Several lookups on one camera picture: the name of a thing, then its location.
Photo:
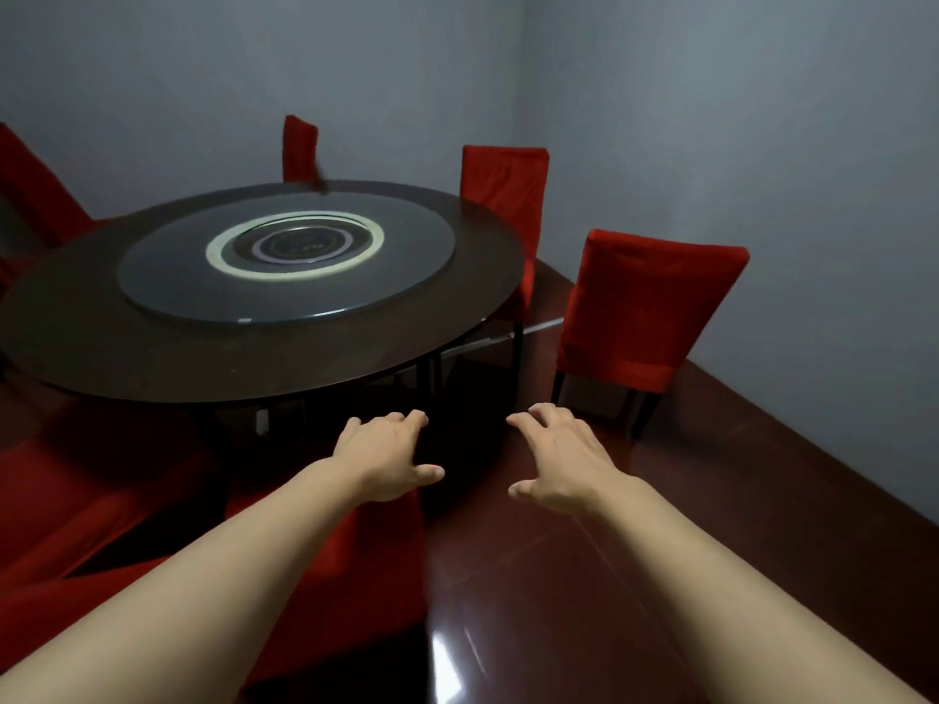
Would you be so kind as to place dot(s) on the round glass turntable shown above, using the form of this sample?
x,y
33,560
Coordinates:
x,y
183,285

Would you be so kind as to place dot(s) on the round dark dining table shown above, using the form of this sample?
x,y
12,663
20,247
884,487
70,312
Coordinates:
x,y
88,344

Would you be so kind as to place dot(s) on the red covered chair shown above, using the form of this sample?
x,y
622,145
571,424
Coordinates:
x,y
298,150
506,183
638,307
367,579
66,491
37,194

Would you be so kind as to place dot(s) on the person's right middle finger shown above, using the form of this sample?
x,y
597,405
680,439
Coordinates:
x,y
546,412

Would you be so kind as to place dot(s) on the person's right thumb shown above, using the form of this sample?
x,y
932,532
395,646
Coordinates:
x,y
522,490

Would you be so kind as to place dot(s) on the person's left hand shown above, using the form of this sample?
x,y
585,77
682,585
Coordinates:
x,y
378,458

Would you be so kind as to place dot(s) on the built-in round cooktop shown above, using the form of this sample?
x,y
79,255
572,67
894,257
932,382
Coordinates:
x,y
297,245

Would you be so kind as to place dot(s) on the person's right hand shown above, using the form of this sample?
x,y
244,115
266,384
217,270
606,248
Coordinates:
x,y
568,469

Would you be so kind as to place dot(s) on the silver metal rod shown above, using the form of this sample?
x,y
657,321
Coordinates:
x,y
506,337

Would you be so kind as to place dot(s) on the person's left middle finger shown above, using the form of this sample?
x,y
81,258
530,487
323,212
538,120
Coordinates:
x,y
394,420

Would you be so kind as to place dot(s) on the person's left forearm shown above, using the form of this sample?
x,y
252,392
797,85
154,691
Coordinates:
x,y
191,601

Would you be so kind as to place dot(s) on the person's right forearm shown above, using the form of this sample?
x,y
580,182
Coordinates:
x,y
726,615

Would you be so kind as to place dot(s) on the person's left thumb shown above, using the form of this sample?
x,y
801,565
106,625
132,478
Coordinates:
x,y
424,476

